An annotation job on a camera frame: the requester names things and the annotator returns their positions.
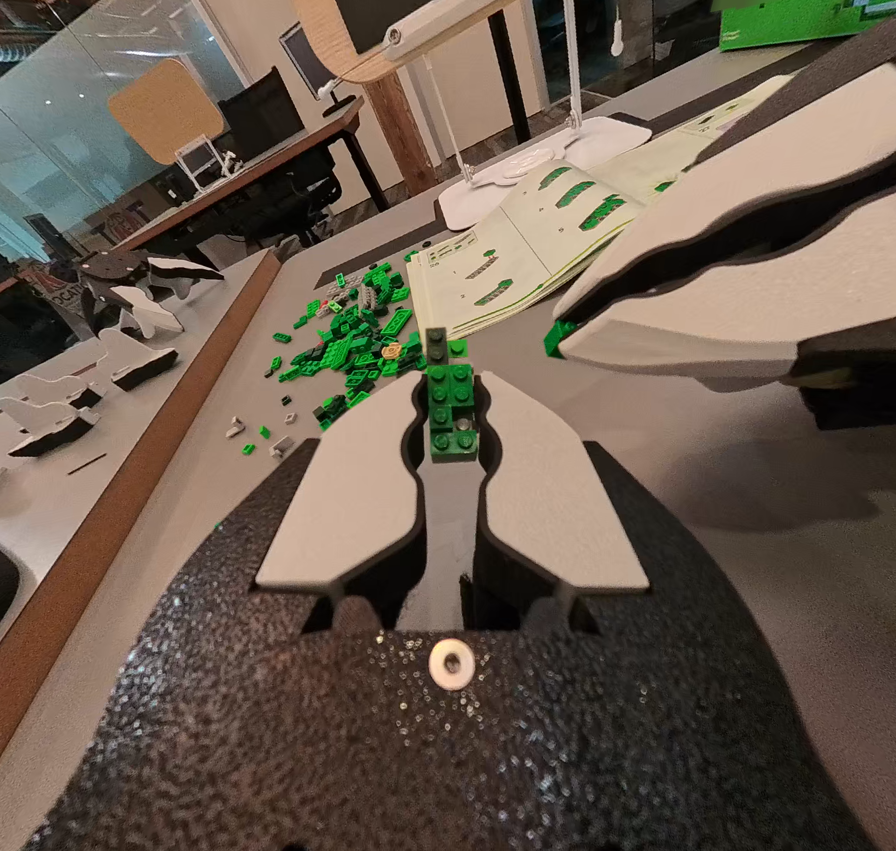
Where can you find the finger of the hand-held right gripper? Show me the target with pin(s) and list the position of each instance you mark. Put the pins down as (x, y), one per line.
(770, 165)
(735, 319)

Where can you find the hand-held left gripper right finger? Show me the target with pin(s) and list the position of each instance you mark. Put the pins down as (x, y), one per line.
(553, 508)

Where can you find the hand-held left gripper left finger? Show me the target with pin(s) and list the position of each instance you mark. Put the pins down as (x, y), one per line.
(350, 508)

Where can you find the green brick assembly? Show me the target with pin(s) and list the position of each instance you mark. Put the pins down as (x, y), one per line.
(448, 403)

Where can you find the small green brick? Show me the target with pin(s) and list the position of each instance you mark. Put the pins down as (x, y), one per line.
(560, 339)

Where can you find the grey desk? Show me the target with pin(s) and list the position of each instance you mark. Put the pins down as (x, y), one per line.
(700, 459)

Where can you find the white desk lamp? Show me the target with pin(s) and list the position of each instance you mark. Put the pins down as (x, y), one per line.
(546, 165)

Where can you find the green cardboard box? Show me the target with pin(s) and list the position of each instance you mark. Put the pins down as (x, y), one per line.
(791, 25)

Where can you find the dark green plate brick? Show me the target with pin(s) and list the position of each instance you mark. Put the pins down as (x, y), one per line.
(332, 409)

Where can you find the pile of green bricks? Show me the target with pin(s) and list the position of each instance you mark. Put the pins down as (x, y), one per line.
(350, 347)

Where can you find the gold round brick piece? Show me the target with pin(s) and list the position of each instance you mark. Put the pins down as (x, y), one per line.
(394, 351)

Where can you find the open instruction booklet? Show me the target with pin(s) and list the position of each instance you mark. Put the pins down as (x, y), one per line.
(532, 235)

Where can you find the loose grey finger part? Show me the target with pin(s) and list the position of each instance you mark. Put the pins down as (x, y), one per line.
(140, 361)
(49, 427)
(66, 392)

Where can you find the grey table with wooden edge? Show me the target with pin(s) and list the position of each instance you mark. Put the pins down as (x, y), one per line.
(84, 501)

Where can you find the thin black rod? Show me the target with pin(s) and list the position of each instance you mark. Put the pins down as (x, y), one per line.
(87, 463)

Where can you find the black office chair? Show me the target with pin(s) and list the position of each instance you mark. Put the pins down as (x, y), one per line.
(294, 193)

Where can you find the unmounted gripper assembly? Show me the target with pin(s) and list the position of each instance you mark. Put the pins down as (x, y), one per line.
(112, 267)

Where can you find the wooden table with black legs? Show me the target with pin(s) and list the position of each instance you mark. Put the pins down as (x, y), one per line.
(280, 158)

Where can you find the black monitor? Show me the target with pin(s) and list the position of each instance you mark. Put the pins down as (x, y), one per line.
(259, 113)

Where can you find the silver framed monitor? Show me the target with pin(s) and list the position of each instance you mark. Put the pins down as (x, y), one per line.
(302, 60)

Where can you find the small grey bracket brick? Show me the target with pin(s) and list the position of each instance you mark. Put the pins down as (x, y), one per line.
(281, 446)
(235, 427)

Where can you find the wooden post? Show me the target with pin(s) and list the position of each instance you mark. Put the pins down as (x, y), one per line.
(402, 137)

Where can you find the tan rounded wall panel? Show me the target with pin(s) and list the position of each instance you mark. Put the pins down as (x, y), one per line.
(164, 109)

